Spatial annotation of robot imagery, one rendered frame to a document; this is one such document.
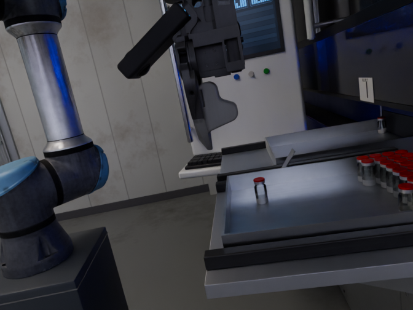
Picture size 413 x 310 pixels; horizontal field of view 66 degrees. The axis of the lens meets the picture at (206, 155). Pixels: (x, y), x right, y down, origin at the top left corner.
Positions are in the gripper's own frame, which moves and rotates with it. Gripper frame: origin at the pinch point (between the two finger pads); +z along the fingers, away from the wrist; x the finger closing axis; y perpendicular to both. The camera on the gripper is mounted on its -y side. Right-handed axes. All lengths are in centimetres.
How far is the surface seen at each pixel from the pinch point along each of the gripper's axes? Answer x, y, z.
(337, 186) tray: 14.4, 21.4, 15.3
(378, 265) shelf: -10.3, 18.3, 15.5
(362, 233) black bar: -6.5, 18.0, 13.4
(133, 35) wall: 268, -81, -62
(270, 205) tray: 9.8, 8.3, 15.3
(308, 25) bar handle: 66, 31, -19
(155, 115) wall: 268, -77, 15
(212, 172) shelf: 68, -8, 25
